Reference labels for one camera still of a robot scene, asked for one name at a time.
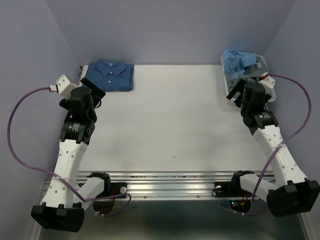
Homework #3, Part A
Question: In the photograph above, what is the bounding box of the grey long sleeve shirt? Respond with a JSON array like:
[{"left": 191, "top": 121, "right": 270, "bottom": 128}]
[{"left": 230, "top": 61, "right": 269, "bottom": 88}]

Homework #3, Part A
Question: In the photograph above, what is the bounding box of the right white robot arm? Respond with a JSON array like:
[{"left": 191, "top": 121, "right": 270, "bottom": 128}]
[{"left": 227, "top": 75, "right": 320, "bottom": 217}]

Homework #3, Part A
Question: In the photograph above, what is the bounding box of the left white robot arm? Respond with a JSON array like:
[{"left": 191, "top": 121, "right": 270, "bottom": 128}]
[{"left": 31, "top": 75, "right": 111, "bottom": 233}]

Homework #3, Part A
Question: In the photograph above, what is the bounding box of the white plastic basket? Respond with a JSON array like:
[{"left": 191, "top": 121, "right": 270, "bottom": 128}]
[{"left": 220, "top": 54, "right": 277, "bottom": 105}]

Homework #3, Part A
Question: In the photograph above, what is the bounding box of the folded dark blue checked shirt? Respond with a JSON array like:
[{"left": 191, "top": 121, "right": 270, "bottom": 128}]
[{"left": 85, "top": 60, "right": 135, "bottom": 92}]

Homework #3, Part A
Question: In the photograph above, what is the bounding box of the crumpled light blue shirt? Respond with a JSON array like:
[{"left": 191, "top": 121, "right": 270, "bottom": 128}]
[{"left": 222, "top": 49, "right": 257, "bottom": 79}]

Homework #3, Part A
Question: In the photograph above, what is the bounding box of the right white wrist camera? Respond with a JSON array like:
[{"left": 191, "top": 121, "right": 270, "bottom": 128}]
[{"left": 258, "top": 72, "right": 276, "bottom": 93}]

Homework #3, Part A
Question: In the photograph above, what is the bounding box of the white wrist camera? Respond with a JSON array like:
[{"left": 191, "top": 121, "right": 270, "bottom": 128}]
[
  {"left": 258, "top": 72, "right": 276, "bottom": 93},
  {"left": 49, "top": 74, "right": 78, "bottom": 100}
]

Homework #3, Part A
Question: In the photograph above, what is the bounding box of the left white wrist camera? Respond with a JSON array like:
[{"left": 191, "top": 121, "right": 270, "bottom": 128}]
[{"left": 49, "top": 74, "right": 78, "bottom": 100}]

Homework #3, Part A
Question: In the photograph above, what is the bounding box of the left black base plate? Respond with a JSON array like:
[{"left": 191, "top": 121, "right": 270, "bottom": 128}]
[{"left": 96, "top": 182, "right": 128, "bottom": 198}]

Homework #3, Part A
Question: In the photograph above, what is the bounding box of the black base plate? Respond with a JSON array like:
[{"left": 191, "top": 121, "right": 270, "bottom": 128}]
[
  {"left": 212, "top": 181, "right": 247, "bottom": 198},
  {"left": 96, "top": 182, "right": 128, "bottom": 198}
]

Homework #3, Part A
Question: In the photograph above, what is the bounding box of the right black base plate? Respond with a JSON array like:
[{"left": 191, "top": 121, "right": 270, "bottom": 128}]
[{"left": 212, "top": 181, "right": 247, "bottom": 198}]

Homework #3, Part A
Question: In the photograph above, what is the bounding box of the aluminium mounting rail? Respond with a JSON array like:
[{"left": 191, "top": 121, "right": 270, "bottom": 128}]
[{"left": 39, "top": 170, "right": 305, "bottom": 201}]

